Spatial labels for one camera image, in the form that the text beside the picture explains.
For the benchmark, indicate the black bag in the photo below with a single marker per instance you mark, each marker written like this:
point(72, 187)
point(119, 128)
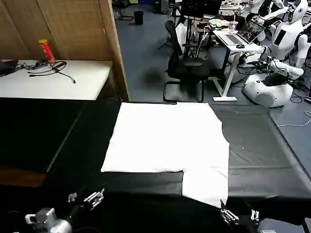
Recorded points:
point(7, 66)

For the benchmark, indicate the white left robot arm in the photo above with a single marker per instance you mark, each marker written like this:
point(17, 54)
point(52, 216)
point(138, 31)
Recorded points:
point(60, 225)

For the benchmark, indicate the open silver laptop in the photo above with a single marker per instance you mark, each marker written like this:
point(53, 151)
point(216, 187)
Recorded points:
point(249, 32)

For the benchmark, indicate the blue computer mouse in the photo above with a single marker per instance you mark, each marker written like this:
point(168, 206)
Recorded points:
point(240, 46)

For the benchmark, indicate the red snack can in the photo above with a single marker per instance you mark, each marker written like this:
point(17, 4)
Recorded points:
point(48, 52)

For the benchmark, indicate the white side table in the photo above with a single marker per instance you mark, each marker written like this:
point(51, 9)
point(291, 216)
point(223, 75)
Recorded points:
point(80, 80)

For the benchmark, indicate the black monitor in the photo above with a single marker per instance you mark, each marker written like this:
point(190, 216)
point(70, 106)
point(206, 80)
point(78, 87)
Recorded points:
point(194, 7)

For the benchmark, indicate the white printed t-shirt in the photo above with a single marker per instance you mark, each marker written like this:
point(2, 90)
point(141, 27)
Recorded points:
point(167, 138)

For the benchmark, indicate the black cantilever chair frame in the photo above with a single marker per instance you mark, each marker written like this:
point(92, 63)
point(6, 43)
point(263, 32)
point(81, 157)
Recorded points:
point(126, 17)

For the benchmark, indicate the black office chair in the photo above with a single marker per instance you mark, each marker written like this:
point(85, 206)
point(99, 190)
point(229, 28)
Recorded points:
point(187, 68)

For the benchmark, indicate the wooden folding screen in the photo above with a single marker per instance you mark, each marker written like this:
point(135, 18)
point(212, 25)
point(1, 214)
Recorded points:
point(77, 29)

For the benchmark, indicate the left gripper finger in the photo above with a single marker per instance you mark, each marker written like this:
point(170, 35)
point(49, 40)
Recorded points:
point(96, 198)
point(72, 197)

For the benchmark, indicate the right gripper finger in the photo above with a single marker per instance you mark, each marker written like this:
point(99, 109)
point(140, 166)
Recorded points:
point(229, 216)
point(254, 215)

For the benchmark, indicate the white standing desk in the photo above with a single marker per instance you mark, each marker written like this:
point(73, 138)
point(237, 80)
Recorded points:
point(230, 72)

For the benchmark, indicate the black trash bin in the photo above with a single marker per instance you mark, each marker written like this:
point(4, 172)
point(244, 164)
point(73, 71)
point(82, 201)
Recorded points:
point(138, 17)

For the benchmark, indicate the black tablecloth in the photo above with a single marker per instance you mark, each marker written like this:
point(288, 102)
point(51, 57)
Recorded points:
point(255, 145)

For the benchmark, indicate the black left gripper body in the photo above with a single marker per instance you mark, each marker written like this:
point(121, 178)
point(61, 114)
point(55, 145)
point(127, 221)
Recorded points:
point(77, 212)

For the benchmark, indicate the folded cloth pile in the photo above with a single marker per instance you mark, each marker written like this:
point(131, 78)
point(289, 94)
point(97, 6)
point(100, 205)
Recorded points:
point(218, 23)

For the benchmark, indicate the clear cup with straw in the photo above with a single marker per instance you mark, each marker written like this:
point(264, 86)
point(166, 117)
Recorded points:
point(233, 26)

